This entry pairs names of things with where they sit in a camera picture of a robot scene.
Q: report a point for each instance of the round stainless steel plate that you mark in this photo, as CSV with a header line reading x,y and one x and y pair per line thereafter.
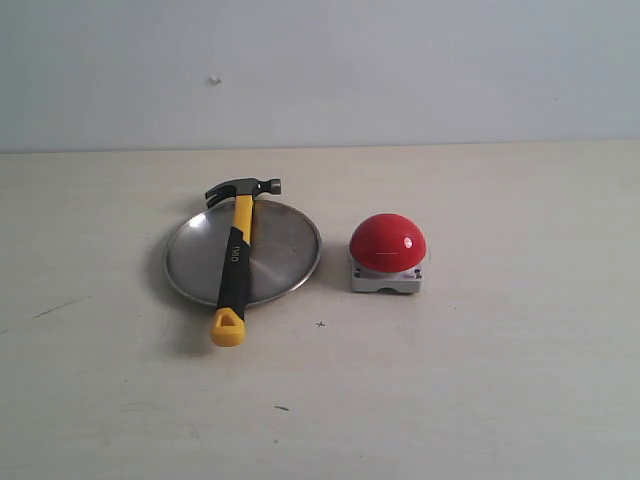
x,y
286,247

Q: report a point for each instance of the yellow black claw hammer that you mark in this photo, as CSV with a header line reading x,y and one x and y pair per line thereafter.
x,y
228,329

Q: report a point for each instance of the red dome push button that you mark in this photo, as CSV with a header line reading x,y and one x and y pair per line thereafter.
x,y
387,251

